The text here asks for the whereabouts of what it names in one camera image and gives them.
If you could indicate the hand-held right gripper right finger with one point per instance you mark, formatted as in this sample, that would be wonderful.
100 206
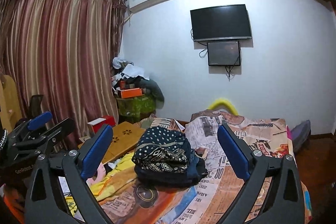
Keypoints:
233 153

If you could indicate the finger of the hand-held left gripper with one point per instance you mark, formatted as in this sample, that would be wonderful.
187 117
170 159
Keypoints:
39 117
57 132

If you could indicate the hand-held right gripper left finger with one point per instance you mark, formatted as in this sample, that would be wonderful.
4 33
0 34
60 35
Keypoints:
95 153

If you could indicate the navy patterned hooded jacket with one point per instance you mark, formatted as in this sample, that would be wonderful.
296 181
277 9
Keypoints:
160 148

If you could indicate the black mesh chair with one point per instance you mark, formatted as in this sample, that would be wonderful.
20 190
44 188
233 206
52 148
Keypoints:
35 106

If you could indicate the pink cloth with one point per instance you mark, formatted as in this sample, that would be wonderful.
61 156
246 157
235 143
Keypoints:
99 174

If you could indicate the yellow cloth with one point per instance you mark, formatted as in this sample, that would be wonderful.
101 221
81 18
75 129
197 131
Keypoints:
118 169

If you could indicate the printed blanket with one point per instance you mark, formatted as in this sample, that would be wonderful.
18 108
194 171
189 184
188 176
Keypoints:
265 140

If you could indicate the wooden board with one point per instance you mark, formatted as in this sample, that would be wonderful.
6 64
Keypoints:
9 100

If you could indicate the red and white box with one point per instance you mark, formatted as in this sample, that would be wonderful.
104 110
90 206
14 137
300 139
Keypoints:
107 120

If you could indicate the wooden lap desk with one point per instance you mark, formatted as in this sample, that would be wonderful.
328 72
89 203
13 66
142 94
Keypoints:
126 134

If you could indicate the blue jeans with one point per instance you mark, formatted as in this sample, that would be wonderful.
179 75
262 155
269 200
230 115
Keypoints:
194 174

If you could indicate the yellow cushion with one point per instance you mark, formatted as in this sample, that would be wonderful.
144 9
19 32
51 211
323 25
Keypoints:
220 102

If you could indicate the green patterned cloth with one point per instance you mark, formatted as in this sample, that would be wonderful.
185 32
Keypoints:
134 108

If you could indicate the striped brown curtain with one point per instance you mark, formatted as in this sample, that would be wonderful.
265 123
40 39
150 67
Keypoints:
65 56

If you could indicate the grey backpack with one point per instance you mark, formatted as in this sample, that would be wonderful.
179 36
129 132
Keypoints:
300 134

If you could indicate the orange box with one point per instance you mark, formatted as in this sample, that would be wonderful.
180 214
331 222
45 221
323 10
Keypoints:
131 92

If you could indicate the grey jacket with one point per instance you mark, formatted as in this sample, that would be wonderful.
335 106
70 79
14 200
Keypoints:
155 90

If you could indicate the white crumpled bag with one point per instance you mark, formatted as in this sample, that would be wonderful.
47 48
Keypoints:
131 70

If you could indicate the small black monitor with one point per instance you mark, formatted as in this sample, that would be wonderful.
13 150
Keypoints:
223 53

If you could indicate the large black television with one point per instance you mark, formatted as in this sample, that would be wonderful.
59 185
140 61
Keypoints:
220 22

